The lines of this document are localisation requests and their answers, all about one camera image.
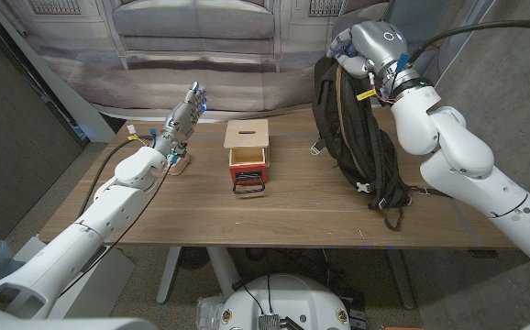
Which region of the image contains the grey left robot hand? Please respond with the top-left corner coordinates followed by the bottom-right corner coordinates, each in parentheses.
top-left (153, 81), bottom-right (209, 160)

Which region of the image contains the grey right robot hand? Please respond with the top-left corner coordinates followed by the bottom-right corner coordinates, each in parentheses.
top-left (326, 20), bottom-right (425, 96)

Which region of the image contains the black backpack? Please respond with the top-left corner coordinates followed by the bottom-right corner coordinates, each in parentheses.
top-left (310, 54), bottom-right (452, 232)

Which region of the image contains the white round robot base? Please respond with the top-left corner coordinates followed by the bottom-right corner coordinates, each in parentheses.
top-left (216, 273), bottom-right (353, 330)

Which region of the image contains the wooden box with red drawer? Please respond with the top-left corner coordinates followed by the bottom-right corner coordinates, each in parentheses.
top-left (227, 147), bottom-right (268, 196)

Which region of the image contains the small wooden block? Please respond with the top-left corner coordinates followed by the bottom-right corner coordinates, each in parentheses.
top-left (166, 153), bottom-right (193, 177)

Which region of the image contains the wooden box with slot lid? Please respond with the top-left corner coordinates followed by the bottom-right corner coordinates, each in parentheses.
top-left (223, 118), bottom-right (271, 169)

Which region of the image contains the white table leg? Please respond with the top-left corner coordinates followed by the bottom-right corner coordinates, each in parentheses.
top-left (156, 246), bottom-right (183, 305)
top-left (205, 246), bottom-right (243, 300)

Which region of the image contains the clear plastic bag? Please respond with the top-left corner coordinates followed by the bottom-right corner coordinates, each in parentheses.
top-left (194, 295), bottom-right (226, 330)

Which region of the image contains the grey table leg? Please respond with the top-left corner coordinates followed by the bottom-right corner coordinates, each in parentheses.
top-left (385, 249), bottom-right (416, 311)

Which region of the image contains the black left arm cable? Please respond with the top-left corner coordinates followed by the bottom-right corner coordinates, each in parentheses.
top-left (75, 135), bottom-right (157, 222)

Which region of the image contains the white backdrop frame post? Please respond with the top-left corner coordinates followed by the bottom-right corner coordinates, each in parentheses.
top-left (0, 0), bottom-right (117, 144)

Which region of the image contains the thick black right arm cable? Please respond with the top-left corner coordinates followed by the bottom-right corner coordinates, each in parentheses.
top-left (408, 18), bottom-right (530, 64)

